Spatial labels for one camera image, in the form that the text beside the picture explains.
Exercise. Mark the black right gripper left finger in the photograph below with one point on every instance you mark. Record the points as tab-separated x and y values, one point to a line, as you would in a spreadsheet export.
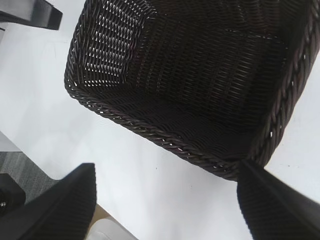
55	215

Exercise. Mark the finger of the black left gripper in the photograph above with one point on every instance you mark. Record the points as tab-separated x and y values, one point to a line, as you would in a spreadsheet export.
45	15

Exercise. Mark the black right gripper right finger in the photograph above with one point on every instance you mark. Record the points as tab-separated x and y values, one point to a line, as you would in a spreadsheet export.
280	212

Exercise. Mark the dark brown wicker basket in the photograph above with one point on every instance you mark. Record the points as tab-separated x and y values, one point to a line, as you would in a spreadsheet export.
200	87

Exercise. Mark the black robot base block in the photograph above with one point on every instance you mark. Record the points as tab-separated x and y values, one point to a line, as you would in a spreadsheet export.
10	192

